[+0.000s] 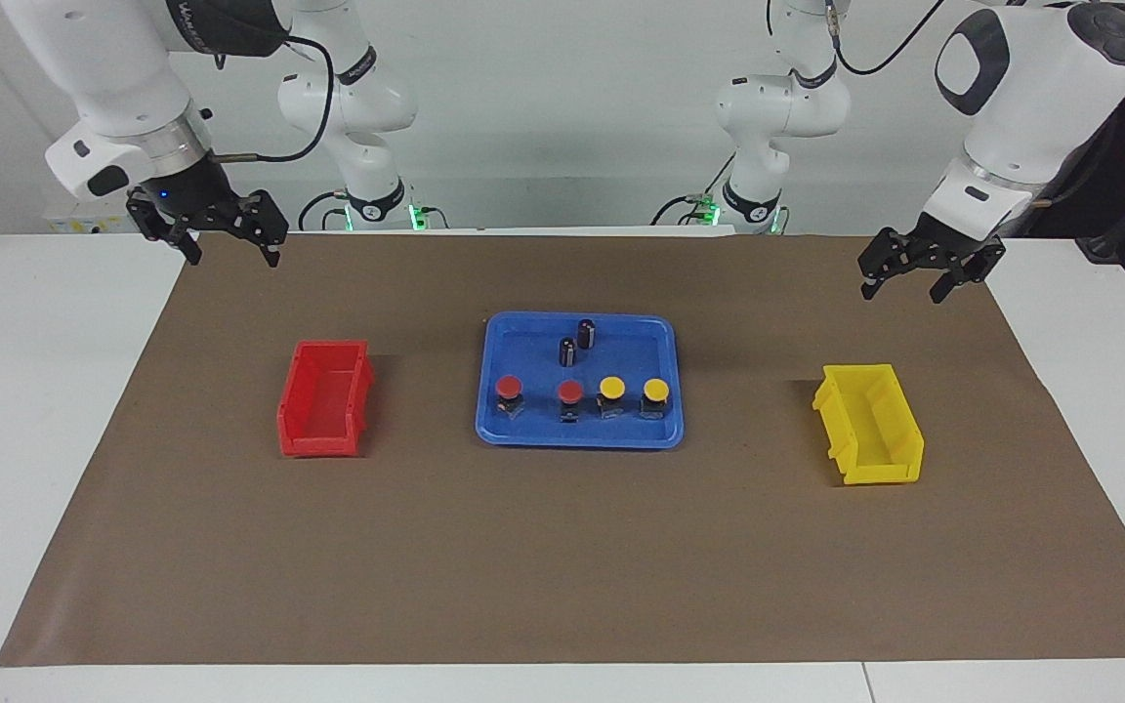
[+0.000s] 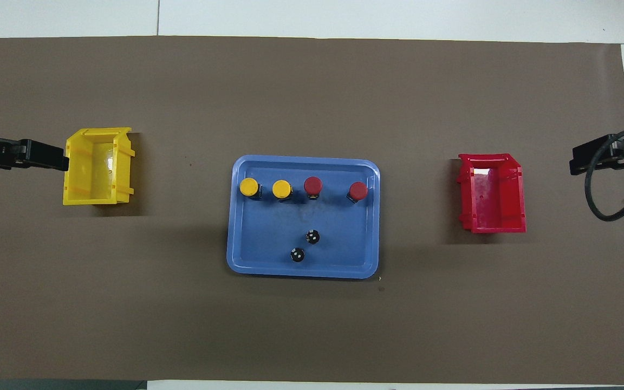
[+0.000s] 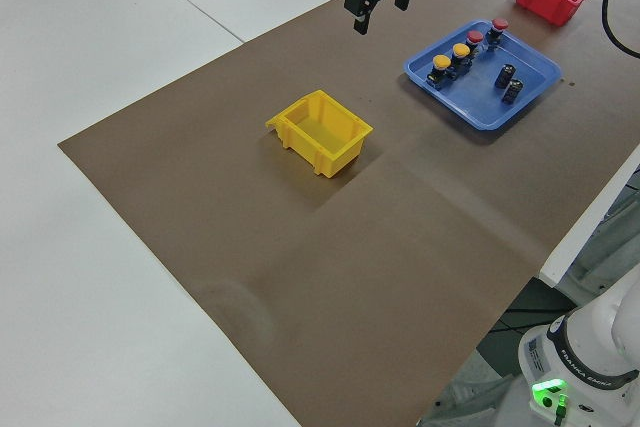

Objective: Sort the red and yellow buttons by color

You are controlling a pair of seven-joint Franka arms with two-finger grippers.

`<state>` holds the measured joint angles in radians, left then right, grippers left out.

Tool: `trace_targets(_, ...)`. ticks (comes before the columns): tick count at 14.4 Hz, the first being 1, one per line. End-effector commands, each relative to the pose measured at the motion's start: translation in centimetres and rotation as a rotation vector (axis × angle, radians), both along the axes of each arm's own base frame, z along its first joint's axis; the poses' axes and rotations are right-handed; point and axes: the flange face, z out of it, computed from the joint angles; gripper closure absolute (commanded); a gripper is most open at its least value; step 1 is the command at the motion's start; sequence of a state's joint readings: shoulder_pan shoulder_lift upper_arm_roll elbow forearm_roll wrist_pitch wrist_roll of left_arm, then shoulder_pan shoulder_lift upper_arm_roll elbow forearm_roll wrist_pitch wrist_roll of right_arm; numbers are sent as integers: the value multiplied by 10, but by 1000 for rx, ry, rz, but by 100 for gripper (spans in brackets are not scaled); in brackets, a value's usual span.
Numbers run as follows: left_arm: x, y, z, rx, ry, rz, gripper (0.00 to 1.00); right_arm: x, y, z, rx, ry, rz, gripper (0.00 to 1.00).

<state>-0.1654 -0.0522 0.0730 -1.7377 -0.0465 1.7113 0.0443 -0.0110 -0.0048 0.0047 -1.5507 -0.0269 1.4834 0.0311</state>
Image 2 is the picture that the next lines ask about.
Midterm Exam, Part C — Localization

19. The yellow plastic bin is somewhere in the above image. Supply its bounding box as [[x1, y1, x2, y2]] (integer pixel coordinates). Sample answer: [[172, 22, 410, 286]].
[[63, 127, 135, 206]]

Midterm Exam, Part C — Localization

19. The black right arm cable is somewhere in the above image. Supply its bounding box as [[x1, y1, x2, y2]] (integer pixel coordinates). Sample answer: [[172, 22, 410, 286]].
[[584, 126, 624, 222]]

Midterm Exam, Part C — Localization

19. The blue plastic tray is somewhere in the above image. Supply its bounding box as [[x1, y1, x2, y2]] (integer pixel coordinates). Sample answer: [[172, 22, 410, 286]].
[[226, 155, 381, 280]]

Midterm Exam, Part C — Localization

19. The yellow push button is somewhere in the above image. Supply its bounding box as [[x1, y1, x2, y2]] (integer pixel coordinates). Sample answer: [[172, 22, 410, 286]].
[[272, 179, 294, 202], [239, 177, 262, 200]]

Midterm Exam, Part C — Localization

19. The red plastic bin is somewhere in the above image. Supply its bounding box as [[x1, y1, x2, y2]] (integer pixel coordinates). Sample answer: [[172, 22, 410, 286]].
[[457, 153, 527, 234]]

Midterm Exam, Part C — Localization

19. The brown table mat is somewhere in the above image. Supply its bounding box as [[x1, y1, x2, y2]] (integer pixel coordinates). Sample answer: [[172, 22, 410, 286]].
[[0, 35, 624, 383]]

